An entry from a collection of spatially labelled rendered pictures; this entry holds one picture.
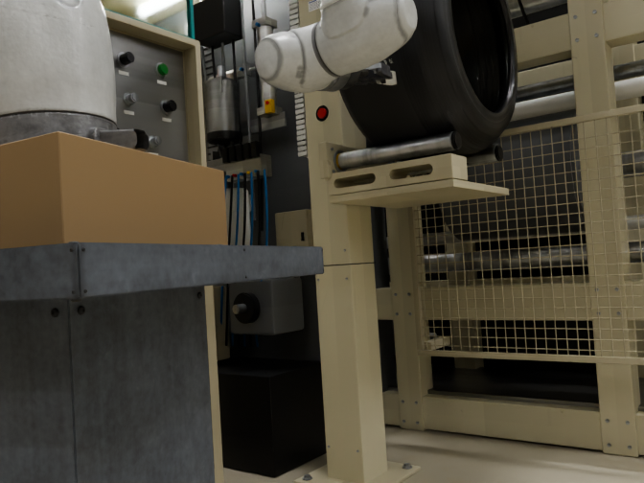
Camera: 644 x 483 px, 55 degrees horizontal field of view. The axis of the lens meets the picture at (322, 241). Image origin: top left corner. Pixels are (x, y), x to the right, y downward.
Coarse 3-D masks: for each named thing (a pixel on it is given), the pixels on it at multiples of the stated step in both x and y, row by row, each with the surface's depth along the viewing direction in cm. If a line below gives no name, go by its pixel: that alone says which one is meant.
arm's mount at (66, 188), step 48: (48, 144) 56; (96, 144) 60; (0, 192) 58; (48, 192) 56; (96, 192) 60; (144, 192) 67; (192, 192) 76; (0, 240) 58; (48, 240) 56; (96, 240) 59; (144, 240) 67; (192, 240) 76
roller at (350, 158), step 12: (456, 132) 146; (396, 144) 155; (408, 144) 152; (420, 144) 150; (432, 144) 148; (444, 144) 146; (456, 144) 145; (336, 156) 165; (348, 156) 163; (360, 156) 160; (372, 156) 158; (384, 156) 156; (396, 156) 155; (408, 156) 153; (348, 168) 165
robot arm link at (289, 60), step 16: (288, 32) 108; (304, 32) 107; (256, 48) 109; (272, 48) 105; (288, 48) 105; (304, 48) 106; (256, 64) 108; (272, 64) 106; (288, 64) 105; (304, 64) 107; (320, 64) 106; (272, 80) 108; (288, 80) 108; (304, 80) 109; (320, 80) 110
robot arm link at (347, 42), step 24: (336, 0) 99; (360, 0) 98; (384, 0) 97; (408, 0) 99; (336, 24) 101; (360, 24) 99; (384, 24) 98; (408, 24) 99; (336, 48) 103; (360, 48) 101; (384, 48) 101; (336, 72) 107
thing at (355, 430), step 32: (320, 96) 178; (320, 128) 178; (352, 128) 178; (320, 192) 178; (320, 224) 178; (352, 224) 174; (352, 256) 173; (320, 288) 178; (352, 288) 172; (320, 320) 178; (352, 320) 172; (320, 352) 178; (352, 352) 172; (352, 384) 172; (352, 416) 172; (352, 448) 172; (384, 448) 179; (352, 480) 172
